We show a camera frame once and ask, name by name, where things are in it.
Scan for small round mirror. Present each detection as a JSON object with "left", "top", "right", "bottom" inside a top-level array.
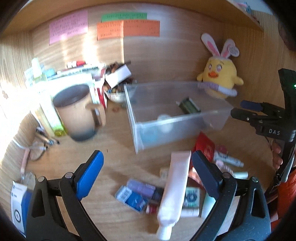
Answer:
[{"left": 21, "top": 171, "right": 37, "bottom": 186}]

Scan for person's right hand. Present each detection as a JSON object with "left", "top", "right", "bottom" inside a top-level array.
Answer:
[{"left": 271, "top": 141, "right": 284, "bottom": 171}]

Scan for white pink marker pen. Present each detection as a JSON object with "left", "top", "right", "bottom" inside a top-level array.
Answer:
[{"left": 213, "top": 151, "right": 245, "bottom": 168}]

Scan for green paper note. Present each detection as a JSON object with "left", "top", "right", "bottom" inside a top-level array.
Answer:
[{"left": 101, "top": 12, "right": 148, "bottom": 22}]

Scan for beige ceramic mug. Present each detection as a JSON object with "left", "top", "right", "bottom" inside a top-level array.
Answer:
[{"left": 53, "top": 85, "right": 106, "bottom": 142}]

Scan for red packet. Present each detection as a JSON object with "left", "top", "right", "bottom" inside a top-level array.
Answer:
[{"left": 195, "top": 133, "right": 216, "bottom": 161}]

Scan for eyeglasses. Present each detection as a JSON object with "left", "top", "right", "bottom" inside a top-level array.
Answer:
[{"left": 30, "top": 127, "right": 60, "bottom": 161}]

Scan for blue staples box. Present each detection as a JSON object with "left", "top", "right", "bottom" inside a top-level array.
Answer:
[{"left": 115, "top": 185, "right": 149, "bottom": 213}]

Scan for blue white carton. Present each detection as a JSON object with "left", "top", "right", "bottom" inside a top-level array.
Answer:
[{"left": 10, "top": 182, "right": 33, "bottom": 237}]

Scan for pink paper note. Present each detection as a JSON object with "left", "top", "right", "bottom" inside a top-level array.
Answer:
[{"left": 49, "top": 10, "right": 88, "bottom": 45}]

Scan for white squeeze tube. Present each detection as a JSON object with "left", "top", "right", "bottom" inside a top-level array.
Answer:
[{"left": 156, "top": 150, "right": 192, "bottom": 241}]

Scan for teal patterned small box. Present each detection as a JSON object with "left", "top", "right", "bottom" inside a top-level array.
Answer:
[{"left": 183, "top": 186, "right": 201, "bottom": 209}]

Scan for light green tube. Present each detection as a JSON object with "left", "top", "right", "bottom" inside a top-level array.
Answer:
[{"left": 201, "top": 192, "right": 216, "bottom": 219}]

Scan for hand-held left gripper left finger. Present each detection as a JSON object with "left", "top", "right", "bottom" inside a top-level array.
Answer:
[{"left": 26, "top": 150, "right": 109, "bottom": 241}]

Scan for person's orange clothing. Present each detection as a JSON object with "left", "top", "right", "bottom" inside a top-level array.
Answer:
[{"left": 268, "top": 168, "right": 296, "bottom": 229}]

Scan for pale green bottle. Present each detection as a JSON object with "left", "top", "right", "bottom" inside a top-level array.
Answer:
[{"left": 31, "top": 57, "right": 48, "bottom": 84}]

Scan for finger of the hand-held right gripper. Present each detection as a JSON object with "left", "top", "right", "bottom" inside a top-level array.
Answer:
[
  {"left": 231, "top": 108, "right": 258, "bottom": 125},
  {"left": 240, "top": 100, "right": 263, "bottom": 112}
]

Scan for wide orange paper note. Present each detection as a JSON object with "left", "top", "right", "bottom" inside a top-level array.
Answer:
[{"left": 123, "top": 20, "right": 160, "bottom": 37}]

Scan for small orange paper note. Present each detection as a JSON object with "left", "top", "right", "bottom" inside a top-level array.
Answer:
[{"left": 97, "top": 20, "right": 124, "bottom": 41}]

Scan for yellow chick plush toy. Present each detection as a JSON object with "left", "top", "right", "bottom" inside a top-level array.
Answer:
[{"left": 196, "top": 33, "right": 244, "bottom": 100}]

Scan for dark green small case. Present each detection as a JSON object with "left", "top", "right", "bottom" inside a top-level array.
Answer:
[{"left": 179, "top": 97, "right": 201, "bottom": 114}]

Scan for clear plastic storage bin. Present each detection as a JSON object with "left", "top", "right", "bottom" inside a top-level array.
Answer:
[{"left": 124, "top": 81, "right": 233, "bottom": 154}]

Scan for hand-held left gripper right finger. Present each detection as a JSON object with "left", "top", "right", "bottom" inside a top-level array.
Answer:
[{"left": 191, "top": 150, "right": 271, "bottom": 241}]

